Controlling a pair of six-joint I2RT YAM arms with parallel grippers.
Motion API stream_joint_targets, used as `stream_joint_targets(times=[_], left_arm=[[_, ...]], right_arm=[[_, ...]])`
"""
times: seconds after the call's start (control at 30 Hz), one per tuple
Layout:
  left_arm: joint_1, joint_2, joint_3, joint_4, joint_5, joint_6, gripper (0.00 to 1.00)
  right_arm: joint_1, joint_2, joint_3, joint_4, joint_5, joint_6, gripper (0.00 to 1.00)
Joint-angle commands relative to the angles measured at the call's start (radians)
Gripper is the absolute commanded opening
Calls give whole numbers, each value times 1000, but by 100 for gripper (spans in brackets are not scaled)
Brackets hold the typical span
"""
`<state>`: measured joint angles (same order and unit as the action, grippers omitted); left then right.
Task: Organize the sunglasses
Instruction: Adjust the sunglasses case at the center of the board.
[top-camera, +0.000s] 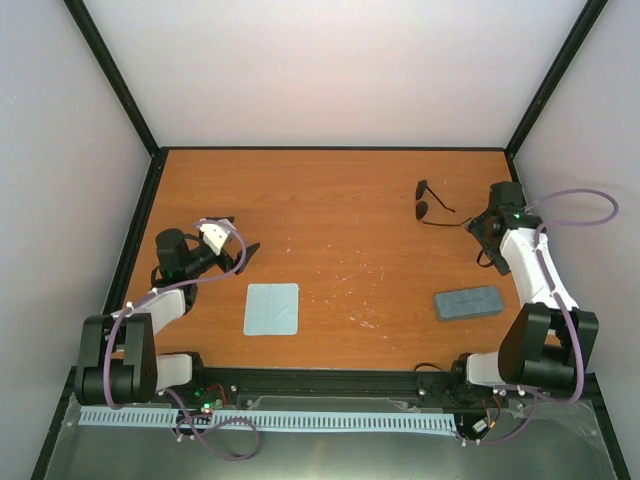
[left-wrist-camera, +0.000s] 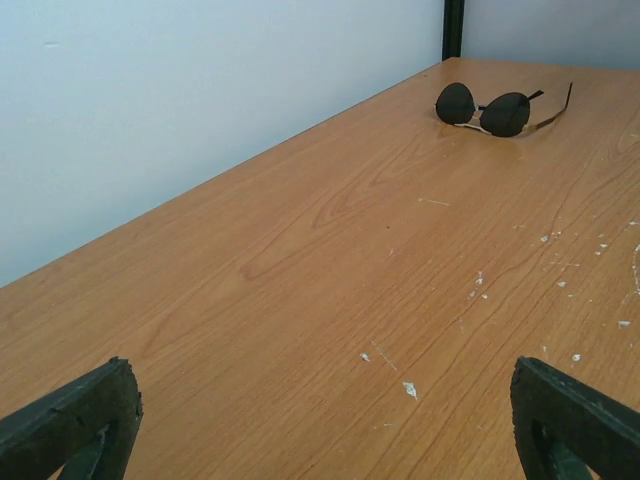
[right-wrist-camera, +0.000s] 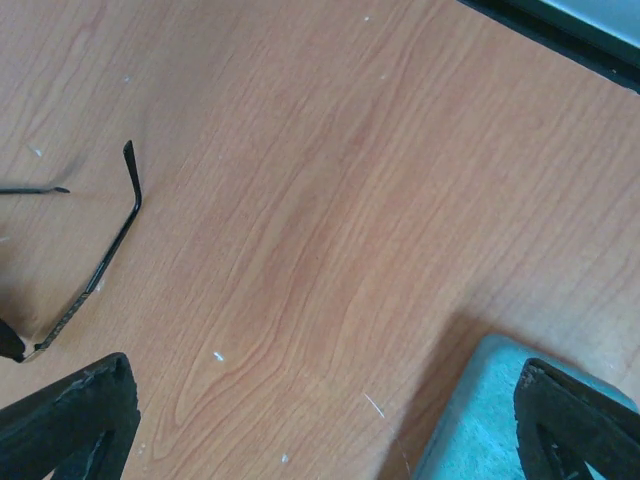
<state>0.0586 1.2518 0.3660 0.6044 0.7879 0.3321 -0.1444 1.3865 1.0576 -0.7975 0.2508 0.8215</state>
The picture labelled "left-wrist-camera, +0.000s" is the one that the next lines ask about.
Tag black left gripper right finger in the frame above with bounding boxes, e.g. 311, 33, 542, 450
510, 356, 639, 479

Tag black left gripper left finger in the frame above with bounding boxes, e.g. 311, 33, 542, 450
1, 357, 143, 479

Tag dark round sunglasses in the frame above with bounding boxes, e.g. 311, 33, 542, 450
434, 82, 573, 138

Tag black corner frame post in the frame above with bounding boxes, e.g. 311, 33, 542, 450
442, 0, 465, 61

